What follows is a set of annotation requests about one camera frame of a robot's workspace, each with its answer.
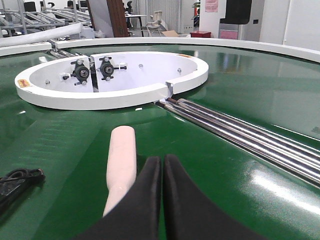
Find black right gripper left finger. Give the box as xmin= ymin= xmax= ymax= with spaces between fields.
xmin=75 ymin=156 xmax=162 ymax=240

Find metal roller conveyor rack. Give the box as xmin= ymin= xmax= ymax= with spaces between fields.
xmin=0 ymin=0 xmax=92 ymax=38

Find black cable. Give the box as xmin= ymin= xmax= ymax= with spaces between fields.
xmin=0 ymin=168 xmax=46 ymax=213

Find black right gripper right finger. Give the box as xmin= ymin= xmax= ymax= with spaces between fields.
xmin=162 ymin=154 xmax=264 ymax=240

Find white office chair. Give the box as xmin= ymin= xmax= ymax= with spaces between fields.
xmin=145 ymin=10 xmax=163 ymax=37

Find white outer conveyor rim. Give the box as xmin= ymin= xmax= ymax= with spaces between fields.
xmin=0 ymin=36 xmax=320 ymax=64

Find black bearing block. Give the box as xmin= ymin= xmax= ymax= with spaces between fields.
xmin=60 ymin=59 xmax=90 ymax=86
xmin=97 ymin=56 xmax=128 ymax=81

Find red box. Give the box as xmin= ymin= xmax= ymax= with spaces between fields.
xmin=190 ymin=30 xmax=212 ymax=38

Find brown wooden pillar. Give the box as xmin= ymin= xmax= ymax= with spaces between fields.
xmin=106 ymin=0 xmax=129 ymax=38

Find yellow warning sticker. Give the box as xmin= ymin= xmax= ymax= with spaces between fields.
xmin=17 ymin=79 xmax=31 ymax=88

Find white inner conveyor ring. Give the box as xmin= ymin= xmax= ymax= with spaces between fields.
xmin=14 ymin=50 xmax=209 ymax=111

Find white foam roll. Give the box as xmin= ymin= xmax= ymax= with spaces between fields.
xmin=0 ymin=22 xmax=83 ymax=47

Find orange warning sticker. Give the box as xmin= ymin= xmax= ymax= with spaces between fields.
xmin=177 ymin=54 xmax=193 ymax=58

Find pink wall notice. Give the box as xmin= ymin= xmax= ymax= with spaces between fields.
xmin=205 ymin=0 xmax=219 ymax=13

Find chrome conveyor rollers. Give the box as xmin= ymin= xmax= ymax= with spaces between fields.
xmin=156 ymin=98 xmax=320 ymax=187

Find pink hand broom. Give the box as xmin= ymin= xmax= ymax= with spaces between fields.
xmin=103 ymin=125 xmax=137 ymax=216

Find left black bearing block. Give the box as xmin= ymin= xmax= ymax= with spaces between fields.
xmin=60 ymin=59 xmax=90 ymax=86

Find right black bearing block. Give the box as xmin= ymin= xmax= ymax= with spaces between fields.
xmin=97 ymin=56 xmax=128 ymax=81

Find cardboard box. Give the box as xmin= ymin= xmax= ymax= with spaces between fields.
xmin=161 ymin=30 xmax=180 ymax=38

